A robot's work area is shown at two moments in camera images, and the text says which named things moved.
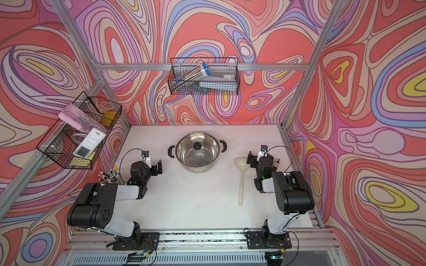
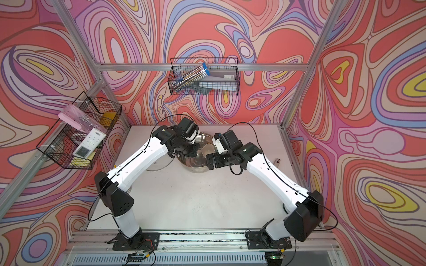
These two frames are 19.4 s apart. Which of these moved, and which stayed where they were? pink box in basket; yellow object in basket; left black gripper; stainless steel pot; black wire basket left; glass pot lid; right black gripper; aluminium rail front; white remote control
Moved: left black gripper; right black gripper; glass pot lid
Stayed: aluminium rail front; pink box in basket; yellow object in basket; stainless steel pot; black wire basket left; white remote control
